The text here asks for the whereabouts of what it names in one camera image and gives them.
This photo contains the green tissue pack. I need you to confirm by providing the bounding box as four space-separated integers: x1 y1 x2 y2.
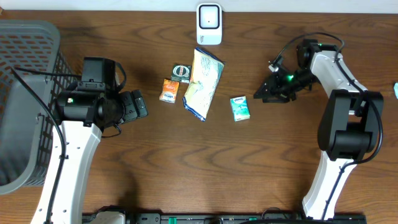
230 96 251 122

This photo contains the green wet wipes pack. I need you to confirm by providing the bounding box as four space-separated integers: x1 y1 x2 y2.
393 82 398 99

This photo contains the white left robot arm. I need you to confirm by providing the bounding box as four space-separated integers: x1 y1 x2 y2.
32 90 148 223

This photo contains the white barcode scanner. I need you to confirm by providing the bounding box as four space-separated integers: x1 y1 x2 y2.
197 3 223 45

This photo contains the orange tissue pack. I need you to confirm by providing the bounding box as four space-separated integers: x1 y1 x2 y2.
159 79 180 103

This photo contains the dark green small box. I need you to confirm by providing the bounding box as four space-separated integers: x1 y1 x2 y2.
171 64 192 83

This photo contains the grey plastic basket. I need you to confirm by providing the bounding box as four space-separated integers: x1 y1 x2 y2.
1 20 75 195

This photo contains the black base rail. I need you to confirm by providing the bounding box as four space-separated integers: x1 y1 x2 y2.
81 212 368 224

